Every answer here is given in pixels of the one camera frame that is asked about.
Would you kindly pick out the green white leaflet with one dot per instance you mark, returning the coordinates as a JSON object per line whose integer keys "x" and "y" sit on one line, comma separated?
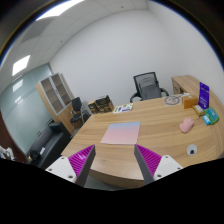
{"x": 123, "y": 108}

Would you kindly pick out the wooden side desk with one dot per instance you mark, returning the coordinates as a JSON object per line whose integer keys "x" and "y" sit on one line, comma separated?
{"x": 185, "y": 83}

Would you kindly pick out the pink blue mouse pad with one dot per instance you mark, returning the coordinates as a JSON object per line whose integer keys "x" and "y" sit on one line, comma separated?
{"x": 122, "y": 134}

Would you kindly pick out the desk cable grommet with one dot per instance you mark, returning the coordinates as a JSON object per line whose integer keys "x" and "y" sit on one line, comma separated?
{"x": 191, "y": 149}

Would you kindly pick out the pink computer mouse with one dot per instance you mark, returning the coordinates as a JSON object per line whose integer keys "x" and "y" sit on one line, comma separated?
{"x": 186, "y": 125}

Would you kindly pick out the small black visitor chair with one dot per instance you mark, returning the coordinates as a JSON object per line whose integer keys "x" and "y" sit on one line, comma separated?
{"x": 79, "y": 113}

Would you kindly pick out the blue small packet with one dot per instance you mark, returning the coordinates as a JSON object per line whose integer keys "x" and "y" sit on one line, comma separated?
{"x": 206, "y": 120}

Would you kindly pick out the green snack packet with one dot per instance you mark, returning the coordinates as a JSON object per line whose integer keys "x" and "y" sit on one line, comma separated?
{"x": 212, "y": 115}

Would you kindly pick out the wooden glass-door cabinet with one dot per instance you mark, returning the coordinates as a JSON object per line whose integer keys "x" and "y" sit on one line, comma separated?
{"x": 57, "y": 100}

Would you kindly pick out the purple standing sign card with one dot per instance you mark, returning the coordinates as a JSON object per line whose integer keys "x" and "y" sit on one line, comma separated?
{"x": 203, "y": 96}

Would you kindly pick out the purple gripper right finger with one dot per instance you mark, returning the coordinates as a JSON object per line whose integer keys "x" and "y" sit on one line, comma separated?
{"x": 154, "y": 166}

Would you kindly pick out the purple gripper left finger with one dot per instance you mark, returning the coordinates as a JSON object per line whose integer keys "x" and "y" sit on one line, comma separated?
{"x": 76, "y": 167}

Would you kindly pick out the black mesh office chair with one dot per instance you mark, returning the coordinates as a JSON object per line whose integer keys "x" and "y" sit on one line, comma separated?
{"x": 147, "y": 87}

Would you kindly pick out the brown cardboard box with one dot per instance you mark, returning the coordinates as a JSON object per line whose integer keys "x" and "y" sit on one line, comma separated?
{"x": 189, "y": 101}

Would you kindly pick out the yellow small box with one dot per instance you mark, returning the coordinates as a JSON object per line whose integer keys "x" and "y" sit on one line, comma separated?
{"x": 198, "y": 110}

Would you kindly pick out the stacked boxes on floor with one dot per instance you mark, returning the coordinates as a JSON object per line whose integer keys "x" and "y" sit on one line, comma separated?
{"x": 102, "y": 104}

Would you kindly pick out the black leather sofa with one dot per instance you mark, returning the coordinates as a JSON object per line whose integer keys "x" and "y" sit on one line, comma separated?
{"x": 49, "y": 145}

